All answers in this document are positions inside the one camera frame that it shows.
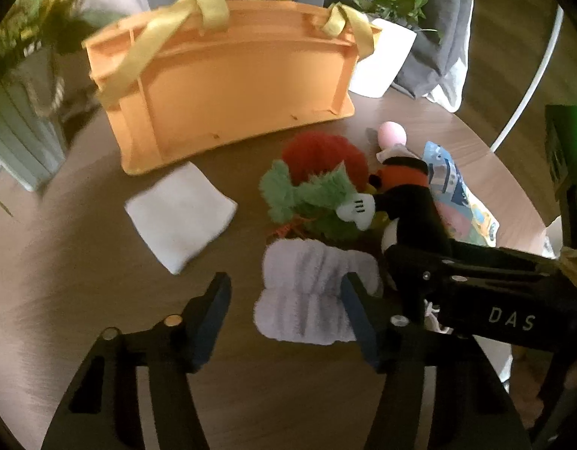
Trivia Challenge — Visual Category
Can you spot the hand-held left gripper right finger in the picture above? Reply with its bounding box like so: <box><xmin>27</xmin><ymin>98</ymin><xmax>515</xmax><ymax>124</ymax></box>
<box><xmin>340</xmin><ymin>272</ymin><xmax>535</xmax><ymax>450</ymax></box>

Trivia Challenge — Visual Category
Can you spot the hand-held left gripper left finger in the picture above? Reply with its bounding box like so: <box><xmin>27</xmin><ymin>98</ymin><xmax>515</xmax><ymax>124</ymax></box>
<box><xmin>40</xmin><ymin>271</ymin><xmax>233</xmax><ymax>450</ymax></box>

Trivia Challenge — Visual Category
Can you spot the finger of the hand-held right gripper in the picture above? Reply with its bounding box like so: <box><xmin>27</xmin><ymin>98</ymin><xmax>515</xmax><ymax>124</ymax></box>
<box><xmin>395</xmin><ymin>281</ymin><xmax>439</xmax><ymax>326</ymax></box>
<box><xmin>383</xmin><ymin>242</ymin><xmax>458</xmax><ymax>287</ymax></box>

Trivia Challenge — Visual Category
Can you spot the black mouse plush toy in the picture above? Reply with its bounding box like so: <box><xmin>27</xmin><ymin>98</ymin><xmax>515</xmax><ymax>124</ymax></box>
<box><xmin>335</xmin><ymin>145</ymin><xmax>453</xmax><ymax>256</ymax></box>

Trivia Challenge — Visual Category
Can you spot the grey striped fluffy towel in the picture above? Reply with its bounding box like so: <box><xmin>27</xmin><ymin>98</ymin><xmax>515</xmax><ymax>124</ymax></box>
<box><xmin>253</xmin><ymin>239</ymin><xmax>385</xmax><ymax>344</ymax></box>

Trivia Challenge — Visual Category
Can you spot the printed cloth book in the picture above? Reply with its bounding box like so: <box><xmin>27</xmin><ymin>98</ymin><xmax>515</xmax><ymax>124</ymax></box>
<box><xmin>422</xmin><ymin>141</ymin><xmax>499</xmax><ymax>247</ymax></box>

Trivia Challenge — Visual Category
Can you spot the pink egg-shaped sponge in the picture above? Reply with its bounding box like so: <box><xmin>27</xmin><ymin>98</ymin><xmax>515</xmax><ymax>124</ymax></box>
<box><xmin>377</xmin><ymin>122</ymin><xmax>408</xmax><ymax>151</ymax></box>

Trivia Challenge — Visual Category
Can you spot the red fuzzy plush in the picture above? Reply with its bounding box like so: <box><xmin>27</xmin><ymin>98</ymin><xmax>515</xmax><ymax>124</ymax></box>
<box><xmin>281</xmin><ymin>133</ymin><xmax>370</xmax><ymax>193</ymax></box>

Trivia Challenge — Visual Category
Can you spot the orange basket with yellow handles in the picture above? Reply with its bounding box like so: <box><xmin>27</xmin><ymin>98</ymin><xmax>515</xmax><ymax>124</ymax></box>
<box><xmin>82</xmin><ymin>0</ymin><xmax>383</xmax><ymax>176</ymax></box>

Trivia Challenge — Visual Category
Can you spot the white folded cloth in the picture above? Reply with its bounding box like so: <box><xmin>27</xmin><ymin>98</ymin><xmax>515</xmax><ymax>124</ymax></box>
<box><xmin>124</xmin><ymin>162</ymin><xmax>239</xmax><ymax>276</ymax></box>

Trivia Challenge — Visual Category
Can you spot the green fuzzy plush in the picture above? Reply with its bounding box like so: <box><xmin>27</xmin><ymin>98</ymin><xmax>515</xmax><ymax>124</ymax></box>
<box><xmin>259</xmin><ymin>159</ymin><xmax>369</xmax><ymax>240</ymax></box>

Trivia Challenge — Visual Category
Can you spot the grey curtain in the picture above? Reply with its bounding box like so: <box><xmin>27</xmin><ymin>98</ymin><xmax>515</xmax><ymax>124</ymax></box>
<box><xmin>138</xmin><ymin>0</ymin><xmax>479</xmax><ymax>99</ymax></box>

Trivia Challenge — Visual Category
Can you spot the white plant pot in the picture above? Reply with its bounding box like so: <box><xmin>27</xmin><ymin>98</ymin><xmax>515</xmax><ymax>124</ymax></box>
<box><xmin>349</xmin><ymin>18</ymin><xmax>418</xmax><ymax>99</ymax></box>

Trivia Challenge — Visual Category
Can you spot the pale green ribbed vase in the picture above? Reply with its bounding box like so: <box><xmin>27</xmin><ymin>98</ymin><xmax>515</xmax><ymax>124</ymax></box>
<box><xmin>0</xmin><ymin>47</ymin><xmax>69</xmax><ymax>193</ymax></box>

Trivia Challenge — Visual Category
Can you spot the artificial sunflower bouquet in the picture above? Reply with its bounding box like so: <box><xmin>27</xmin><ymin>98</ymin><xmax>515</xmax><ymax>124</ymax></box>
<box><xmin>0</xmin><ymin>0</ymin><xmax>125</xmax><ymax>85</ymax></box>

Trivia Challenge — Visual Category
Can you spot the white metal tube frame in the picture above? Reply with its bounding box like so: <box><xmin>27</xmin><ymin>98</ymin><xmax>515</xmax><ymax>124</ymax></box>
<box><xmin>488</xmin><ymin>4</ymin><xmax>565</xmax><ymax>153</ymax></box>

